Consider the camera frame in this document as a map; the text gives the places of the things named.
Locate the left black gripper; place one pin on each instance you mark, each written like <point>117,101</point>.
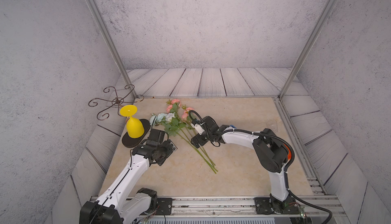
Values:
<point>171,147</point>

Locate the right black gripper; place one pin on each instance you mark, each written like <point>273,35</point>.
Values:
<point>200,142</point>

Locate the artificial flower bouquet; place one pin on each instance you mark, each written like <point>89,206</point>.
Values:
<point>176,122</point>

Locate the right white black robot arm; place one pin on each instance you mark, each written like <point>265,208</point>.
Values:
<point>274,153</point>

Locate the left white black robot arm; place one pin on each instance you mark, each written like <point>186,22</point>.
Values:
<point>112,206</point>

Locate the yellow plastic goblet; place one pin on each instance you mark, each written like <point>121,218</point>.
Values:
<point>134,126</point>

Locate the black oval tray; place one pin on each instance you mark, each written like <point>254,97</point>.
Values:
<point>130,142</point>

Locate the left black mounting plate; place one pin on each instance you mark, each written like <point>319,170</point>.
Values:
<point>160,206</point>

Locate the black mounting plate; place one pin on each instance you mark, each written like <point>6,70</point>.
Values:
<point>160,206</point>
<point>271,205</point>

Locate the wrought iron scroll stand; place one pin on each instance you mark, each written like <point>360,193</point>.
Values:
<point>117,100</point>

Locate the orange plastic bowl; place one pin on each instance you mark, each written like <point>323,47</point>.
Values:
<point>289,155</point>

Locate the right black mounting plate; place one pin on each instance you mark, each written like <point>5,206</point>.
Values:
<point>271,205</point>

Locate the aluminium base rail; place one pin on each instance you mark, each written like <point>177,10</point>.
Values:
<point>315,209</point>

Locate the left aluminium frame post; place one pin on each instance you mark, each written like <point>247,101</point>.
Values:
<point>108,39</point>

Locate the aluminium frame post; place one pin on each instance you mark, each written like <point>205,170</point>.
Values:
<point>323,17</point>
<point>108,39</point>

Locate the right aluminium frame post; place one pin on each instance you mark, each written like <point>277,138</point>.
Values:
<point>323,17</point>

